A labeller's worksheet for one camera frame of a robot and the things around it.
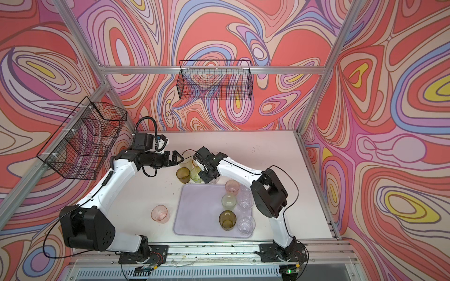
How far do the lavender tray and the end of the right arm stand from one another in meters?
0.04

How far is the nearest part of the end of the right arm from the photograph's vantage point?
654mm

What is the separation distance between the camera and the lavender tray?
0.81 meters
